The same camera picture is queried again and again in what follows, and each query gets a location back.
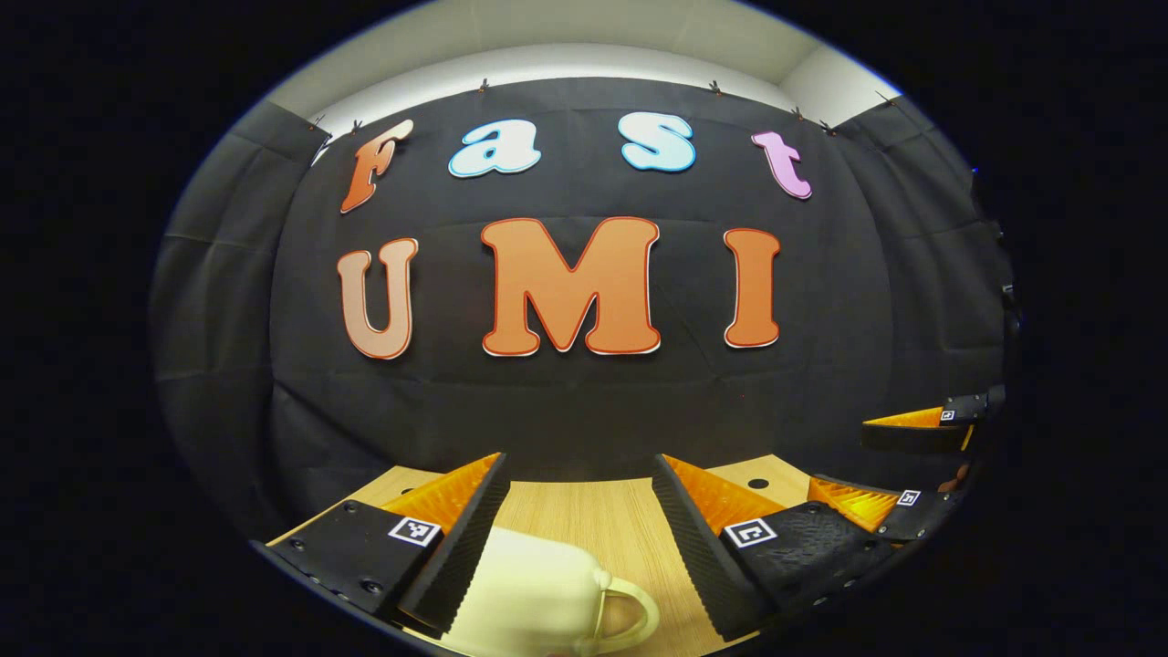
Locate pale yellow suitcase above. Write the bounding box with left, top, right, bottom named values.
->
left=443, top=527, right=661, bottom=657

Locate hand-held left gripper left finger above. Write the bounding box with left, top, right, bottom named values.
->
left=251, top=452, right=512, bottom=640

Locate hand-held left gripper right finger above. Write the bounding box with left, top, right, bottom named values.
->
left=651, top=454, right=900, bottom=642

